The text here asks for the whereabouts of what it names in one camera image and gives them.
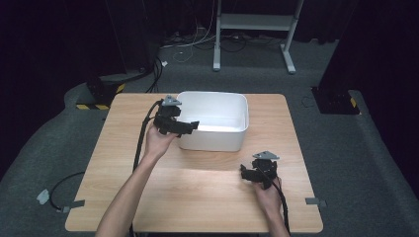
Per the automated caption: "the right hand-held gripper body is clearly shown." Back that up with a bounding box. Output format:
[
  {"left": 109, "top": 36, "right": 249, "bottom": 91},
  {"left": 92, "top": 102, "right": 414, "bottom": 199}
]
[{"left": 250, "top": 150, "right": 281, "bottom": 191}]

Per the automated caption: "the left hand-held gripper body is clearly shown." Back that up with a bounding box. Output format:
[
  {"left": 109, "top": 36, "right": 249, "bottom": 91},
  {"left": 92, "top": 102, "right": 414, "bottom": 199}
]
[{"left": 153, "top": 95, "right": 186, "bottom": 136}]

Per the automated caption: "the white plastic bin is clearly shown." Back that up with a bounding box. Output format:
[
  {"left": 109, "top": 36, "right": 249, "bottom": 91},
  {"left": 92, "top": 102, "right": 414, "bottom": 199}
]
[{"left": 176, "top": 91, "right": 250, "bottom": 153}]

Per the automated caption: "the person's left hand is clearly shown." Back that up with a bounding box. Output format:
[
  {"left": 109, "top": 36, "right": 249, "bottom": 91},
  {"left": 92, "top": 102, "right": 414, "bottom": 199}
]
[{"left": 143, "top": 123, "right": 179, "bottom": 162}]

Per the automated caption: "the person's right hand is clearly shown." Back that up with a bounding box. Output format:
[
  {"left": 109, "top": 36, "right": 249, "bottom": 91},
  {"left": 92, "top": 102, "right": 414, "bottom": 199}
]
[{"left": 251, "top": 177, "right": 285, "bottom": 213}]

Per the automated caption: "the grey tape piece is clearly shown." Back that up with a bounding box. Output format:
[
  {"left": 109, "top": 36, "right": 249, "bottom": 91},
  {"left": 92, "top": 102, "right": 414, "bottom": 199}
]
[
  {"left": 304, "top": 197, "right": 328, "bottom": 208},
  {"left": 60, "top": 198, "right": 86, "bottom": 213}
]

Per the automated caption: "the black stand base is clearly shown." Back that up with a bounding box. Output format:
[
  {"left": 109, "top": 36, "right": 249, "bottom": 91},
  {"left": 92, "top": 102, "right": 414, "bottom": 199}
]
[
  {"left": 310, "top": 86, "right": 361, "bottom": 116},
  {"left": 85, "top": 76, "right": 126, "bottom": 107}
]

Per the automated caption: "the yellow black hazard tape strip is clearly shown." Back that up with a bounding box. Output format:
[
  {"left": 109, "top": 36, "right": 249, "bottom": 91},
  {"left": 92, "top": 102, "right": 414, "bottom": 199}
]
[{"left": 75, "top": 104, "right": 111, "bottom": 112}]

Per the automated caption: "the white metal stand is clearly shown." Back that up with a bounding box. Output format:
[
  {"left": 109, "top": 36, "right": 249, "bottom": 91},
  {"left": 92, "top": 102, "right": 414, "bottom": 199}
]
[{"left": 212, "top": 0, "right": 305, "bottom": 75}]

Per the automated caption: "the dark curtain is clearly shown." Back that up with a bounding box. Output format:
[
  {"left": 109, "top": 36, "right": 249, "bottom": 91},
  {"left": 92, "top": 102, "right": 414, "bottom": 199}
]
[
  {"left": 0, "top": 0, "right": 162, "bottom": 179},
  {"left": 315, "top": 0, "right": 419, "bottom": 196}
]

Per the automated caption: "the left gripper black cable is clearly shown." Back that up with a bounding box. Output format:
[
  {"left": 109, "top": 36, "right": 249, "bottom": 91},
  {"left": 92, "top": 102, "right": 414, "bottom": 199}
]
[{"left": 129, "top": 98, "right": 165, "bottom": 237}]

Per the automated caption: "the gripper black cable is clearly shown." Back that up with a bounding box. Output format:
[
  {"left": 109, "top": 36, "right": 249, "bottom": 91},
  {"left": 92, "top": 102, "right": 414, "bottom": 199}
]
[
  {"left": 129, "top": 98, "right": 165, "bottom": 237},
  {"left": 260, "top": 167, "right": 292, "bottom": 235}
]

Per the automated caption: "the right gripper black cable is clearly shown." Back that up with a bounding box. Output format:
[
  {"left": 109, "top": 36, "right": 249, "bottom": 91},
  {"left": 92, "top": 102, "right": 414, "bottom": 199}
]
[{"left": 260, "top": 167, "right": 292, "bottom": 235}]

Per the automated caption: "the black floor cable bundle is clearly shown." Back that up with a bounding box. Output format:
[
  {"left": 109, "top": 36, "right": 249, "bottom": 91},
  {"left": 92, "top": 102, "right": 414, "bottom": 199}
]
[{"left": 144, "top": 56, "right": 165, "bottom": 94}]

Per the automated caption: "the white floor cable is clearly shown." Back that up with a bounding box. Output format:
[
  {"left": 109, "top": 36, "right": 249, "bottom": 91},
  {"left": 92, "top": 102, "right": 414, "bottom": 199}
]
[{"left": 160, "top": 19, "right": 216, "bottom": 64}]

